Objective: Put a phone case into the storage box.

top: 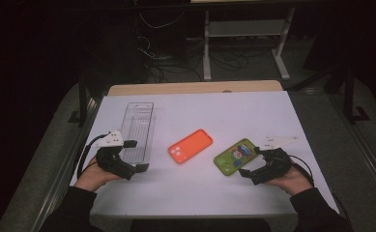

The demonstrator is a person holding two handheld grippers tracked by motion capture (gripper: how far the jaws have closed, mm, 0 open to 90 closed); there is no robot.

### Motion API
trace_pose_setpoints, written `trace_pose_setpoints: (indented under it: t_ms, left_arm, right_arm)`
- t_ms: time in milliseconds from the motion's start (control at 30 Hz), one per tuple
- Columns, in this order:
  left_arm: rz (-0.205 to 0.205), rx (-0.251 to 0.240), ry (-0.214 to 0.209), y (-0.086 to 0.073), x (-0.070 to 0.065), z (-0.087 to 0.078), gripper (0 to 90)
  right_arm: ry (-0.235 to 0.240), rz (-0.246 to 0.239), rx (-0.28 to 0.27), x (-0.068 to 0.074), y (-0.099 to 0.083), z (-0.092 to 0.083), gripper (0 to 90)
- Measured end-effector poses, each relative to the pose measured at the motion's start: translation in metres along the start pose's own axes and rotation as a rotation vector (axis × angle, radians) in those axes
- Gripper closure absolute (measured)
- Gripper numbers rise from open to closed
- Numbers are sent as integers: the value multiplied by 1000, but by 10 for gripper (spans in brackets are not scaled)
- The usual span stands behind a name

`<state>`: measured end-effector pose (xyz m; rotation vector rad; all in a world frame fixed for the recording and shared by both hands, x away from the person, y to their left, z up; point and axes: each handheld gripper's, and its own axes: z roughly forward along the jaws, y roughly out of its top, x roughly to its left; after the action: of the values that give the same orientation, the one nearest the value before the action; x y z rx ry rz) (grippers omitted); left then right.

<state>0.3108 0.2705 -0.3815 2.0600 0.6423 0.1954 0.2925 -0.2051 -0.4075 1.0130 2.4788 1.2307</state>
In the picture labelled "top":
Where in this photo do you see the tangle of black floor cables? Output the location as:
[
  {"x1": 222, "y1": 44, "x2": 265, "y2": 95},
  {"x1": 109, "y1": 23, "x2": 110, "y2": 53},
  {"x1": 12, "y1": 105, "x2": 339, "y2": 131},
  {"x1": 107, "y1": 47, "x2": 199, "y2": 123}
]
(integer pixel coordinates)
[{"x1": 136, "y1": 13, "x2": 206, "y2": 83}]

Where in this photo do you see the orange phone case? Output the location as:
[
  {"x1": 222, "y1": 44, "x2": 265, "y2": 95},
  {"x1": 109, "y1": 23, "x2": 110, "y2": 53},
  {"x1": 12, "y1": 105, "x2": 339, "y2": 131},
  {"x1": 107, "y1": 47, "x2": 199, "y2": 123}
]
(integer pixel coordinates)
[{"x1": 167, "y1": 129, "x2": 215, "y2": 165}]

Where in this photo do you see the green phone case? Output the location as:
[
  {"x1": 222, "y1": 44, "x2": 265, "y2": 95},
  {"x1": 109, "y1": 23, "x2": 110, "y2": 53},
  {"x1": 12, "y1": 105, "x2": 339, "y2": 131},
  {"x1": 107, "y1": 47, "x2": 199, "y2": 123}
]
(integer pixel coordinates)
[{"x1": 213, "y1": 137, "x2": 260, "y2": 177}]

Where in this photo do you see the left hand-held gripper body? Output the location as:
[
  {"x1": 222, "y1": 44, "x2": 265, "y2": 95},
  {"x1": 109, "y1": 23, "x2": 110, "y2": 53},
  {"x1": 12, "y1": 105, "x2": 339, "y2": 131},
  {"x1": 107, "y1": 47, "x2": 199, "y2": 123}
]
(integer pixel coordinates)
[{"x1": 93, "y1": 130, "x2": 137, "y2": 182}]

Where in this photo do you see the clear plastic tray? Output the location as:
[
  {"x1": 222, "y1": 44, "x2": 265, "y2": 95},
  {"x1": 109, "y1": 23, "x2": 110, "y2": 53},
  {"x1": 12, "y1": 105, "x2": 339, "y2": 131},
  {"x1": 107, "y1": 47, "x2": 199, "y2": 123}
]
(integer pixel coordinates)
[{"x1": 119, "y1": 101, "x2": 157, "y2": 166}]

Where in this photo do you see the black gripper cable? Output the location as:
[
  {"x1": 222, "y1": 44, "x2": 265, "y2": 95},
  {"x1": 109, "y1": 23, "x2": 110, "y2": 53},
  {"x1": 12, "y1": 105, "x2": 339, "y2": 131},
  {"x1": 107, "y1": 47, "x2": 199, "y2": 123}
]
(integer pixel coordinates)
[
  {"x1": 76, "y1": 132, "x2": 110, "y2": 180},
  {"x1": 288, "y1": 154, "x2": 316, "y2": 189}
]

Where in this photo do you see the person's left hand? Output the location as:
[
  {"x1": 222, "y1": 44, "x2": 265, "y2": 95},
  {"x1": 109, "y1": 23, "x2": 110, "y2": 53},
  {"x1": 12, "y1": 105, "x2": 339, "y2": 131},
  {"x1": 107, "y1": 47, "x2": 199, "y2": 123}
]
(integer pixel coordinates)
[{"x1": 73, "y1": 156, "x2": 122, "y2": 193}]

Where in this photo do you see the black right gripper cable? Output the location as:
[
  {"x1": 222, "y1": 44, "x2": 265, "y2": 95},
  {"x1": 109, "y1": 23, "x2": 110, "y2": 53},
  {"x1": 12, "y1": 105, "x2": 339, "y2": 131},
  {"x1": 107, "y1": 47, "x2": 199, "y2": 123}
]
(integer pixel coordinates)
[{"x1": 288, "y1": 154, "x2": 316, "y2": 189}]

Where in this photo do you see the white metal desk frame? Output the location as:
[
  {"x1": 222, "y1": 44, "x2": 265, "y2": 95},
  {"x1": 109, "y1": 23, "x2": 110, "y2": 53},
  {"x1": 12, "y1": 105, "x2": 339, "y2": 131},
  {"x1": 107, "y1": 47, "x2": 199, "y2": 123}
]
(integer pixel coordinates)
[{"x1": 203, "y1": 6, "x2": 297, "y2": 81}]

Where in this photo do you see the person's right hand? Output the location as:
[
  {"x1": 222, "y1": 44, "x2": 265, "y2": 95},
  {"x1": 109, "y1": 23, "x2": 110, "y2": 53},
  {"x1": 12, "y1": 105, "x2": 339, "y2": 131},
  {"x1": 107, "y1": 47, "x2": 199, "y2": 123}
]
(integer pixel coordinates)
[{"x1": 266, "y1": 163, "x2": 314, "y2": 197}]

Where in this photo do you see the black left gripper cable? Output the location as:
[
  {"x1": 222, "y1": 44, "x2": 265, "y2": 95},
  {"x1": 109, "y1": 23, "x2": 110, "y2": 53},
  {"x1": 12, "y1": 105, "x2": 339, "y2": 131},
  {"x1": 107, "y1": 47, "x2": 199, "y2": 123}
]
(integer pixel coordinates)
[{"x1": 76, "y1": 132, "x2": 110, "y2": 180}]

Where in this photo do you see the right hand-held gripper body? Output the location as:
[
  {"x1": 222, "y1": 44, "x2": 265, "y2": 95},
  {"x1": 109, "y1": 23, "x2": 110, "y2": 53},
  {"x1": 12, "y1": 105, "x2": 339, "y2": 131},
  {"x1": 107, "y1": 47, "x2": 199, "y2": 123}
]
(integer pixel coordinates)
[{"x1": 247, "y1": 134, "x2": 300, "y2": 187}]

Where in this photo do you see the black metal stand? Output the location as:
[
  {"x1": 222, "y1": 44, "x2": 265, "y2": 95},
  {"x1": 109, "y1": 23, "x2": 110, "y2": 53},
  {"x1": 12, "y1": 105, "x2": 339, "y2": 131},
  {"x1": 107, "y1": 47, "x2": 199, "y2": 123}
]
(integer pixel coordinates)
[
  {"x1": 68, "y1": 72, "x2": 96, "y2": 128},
  {"x1": 342, "y1": 64, "x2": 372, "y2": 126}
]

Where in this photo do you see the wooden table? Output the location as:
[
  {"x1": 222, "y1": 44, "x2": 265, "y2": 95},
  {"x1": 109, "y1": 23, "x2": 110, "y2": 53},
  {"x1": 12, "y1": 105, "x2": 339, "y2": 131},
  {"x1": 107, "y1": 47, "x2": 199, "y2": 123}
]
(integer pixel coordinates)
[{"x1": 107, "y1": 79, "x2": 284, "y2": 97}]

